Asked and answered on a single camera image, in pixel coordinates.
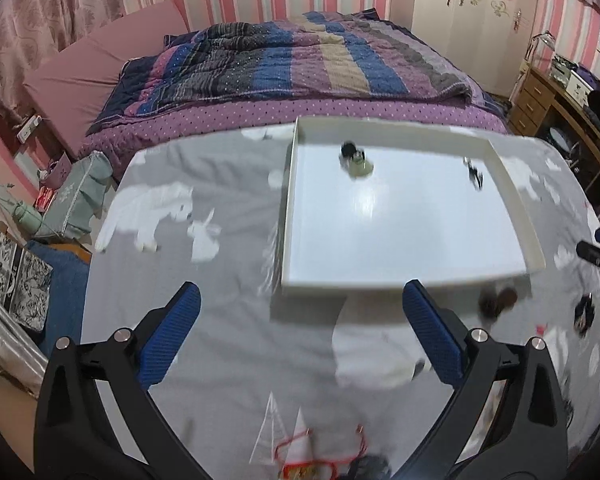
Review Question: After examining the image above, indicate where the white storage box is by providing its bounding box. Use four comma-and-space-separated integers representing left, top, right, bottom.
566, 69, 600, 107

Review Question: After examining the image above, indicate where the pale green bottle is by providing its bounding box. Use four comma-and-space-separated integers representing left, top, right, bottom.
11, 203, 47, 234

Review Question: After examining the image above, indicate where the purple dotted bed sheet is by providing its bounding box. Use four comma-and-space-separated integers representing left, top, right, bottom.
77, 95, 511, 181

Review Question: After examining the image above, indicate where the pink patterned curtain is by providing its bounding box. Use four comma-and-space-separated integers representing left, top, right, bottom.
0, 0, 127, 128

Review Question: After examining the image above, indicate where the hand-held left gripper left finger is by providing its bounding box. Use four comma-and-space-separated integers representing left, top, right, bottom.
34, 281, 207, 480

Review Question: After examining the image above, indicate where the black white floral box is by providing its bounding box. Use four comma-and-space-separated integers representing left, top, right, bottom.
0, 222, 54, 334

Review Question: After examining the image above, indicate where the grey green fabric bag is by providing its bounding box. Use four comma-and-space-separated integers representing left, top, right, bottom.
31, 150, 117, 242

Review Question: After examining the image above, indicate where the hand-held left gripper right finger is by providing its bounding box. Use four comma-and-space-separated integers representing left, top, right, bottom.
395, 280, 569, 480

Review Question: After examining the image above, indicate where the desk lamp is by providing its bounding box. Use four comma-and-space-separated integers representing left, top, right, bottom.
524, 31, 557, 62

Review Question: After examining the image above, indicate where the red string bracelet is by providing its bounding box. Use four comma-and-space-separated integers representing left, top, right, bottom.
274, 425, 370, 476

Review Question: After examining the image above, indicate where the white power strip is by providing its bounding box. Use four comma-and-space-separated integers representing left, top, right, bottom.
17, 115, 44, 143

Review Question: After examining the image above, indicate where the pale jade pendant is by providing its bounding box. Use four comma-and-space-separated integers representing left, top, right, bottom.
342, 153, 375, 180

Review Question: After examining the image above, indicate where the striped quilt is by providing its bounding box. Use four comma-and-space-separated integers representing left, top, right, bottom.
87, 10, 487, 137

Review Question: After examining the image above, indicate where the black scrunchie with beads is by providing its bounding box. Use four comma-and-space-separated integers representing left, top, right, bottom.
572, 295, 597, 336

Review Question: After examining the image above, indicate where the white wardrobe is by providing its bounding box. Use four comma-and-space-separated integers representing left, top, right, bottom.
410, 0, 542, 97

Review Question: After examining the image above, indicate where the wooden desk with drawers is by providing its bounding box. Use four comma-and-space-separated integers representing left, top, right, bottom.
509, 64, 600, 183

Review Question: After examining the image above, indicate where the silver foil sheet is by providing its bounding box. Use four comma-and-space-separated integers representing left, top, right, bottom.
0, 285, 49, 397

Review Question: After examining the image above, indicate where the brown bead bracelet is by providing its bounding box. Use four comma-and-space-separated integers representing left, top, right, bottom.
479, 285, 519, 319

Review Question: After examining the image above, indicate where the black leather bracelet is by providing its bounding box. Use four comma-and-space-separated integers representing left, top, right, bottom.
462, 157, 485, 192

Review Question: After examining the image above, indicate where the blue cloth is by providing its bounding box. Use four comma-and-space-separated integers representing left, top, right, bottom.
24, 240, 92, 352

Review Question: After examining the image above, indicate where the white tray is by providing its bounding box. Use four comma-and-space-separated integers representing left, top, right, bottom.
279, 116, 547, 302

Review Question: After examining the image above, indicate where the pink mattress pad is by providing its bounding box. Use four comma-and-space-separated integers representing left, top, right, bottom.
22, 0, 191, 157

